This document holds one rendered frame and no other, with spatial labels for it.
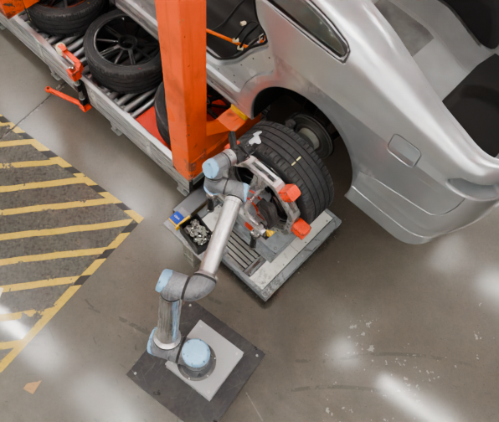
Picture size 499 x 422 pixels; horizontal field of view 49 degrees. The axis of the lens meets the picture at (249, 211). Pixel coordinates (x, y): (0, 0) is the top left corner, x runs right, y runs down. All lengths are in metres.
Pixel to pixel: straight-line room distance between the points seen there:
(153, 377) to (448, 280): 2.18
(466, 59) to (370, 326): 1.92
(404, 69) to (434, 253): 1.94
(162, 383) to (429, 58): 2.65
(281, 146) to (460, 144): 0.93
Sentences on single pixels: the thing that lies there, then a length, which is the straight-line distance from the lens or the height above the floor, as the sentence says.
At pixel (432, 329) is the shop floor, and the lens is 4.10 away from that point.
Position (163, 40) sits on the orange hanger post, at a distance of 2.70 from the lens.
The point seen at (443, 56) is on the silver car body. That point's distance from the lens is 3.99.
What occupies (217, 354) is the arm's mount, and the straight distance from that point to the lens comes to 3.36.
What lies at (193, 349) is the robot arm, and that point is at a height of 0.67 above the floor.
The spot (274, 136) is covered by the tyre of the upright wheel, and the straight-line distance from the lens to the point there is 3.06.
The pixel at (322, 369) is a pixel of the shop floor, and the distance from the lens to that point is 3.82.
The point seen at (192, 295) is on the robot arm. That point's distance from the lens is 2.60.
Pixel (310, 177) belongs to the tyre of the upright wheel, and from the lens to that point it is 3.01.
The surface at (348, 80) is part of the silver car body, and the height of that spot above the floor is 1.62.
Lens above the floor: 3.70
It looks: 64 degrees down
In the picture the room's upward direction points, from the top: 9 degrees clockwise
